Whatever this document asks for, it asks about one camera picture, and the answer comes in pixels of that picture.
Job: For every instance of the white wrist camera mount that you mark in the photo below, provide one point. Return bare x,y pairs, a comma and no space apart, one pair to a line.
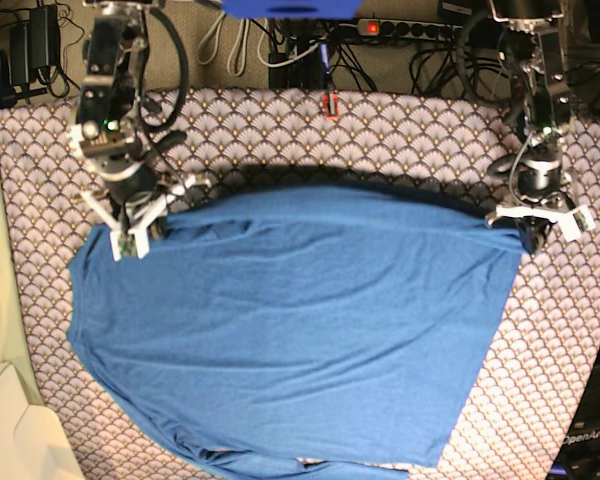
128,232
572,219

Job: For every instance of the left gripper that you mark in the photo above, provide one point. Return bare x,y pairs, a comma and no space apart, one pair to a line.
537,177

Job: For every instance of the black power strip red switch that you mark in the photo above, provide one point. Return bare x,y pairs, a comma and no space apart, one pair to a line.
406,30

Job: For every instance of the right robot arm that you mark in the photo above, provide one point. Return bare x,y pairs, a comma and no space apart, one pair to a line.
109,132

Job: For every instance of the black power adapter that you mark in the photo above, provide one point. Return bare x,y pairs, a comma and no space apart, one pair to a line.
34,44

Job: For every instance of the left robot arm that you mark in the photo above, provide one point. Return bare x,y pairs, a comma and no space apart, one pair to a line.
539,108

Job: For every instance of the red table clamp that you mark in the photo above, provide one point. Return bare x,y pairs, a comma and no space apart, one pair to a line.
330,105

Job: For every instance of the blue T-shirt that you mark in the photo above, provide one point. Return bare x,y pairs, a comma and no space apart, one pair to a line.
315,332

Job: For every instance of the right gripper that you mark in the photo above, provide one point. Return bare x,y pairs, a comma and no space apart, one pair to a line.
130,181

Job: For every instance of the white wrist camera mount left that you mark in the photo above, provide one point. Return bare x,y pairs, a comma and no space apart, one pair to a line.
572,219

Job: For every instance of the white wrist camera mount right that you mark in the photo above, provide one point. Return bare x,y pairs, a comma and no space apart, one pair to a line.
128,232

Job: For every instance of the fan-patterned tablecloth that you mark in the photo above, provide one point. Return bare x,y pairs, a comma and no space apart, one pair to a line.
519,411

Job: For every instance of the blue box top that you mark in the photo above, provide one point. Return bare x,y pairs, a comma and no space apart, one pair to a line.
320,9

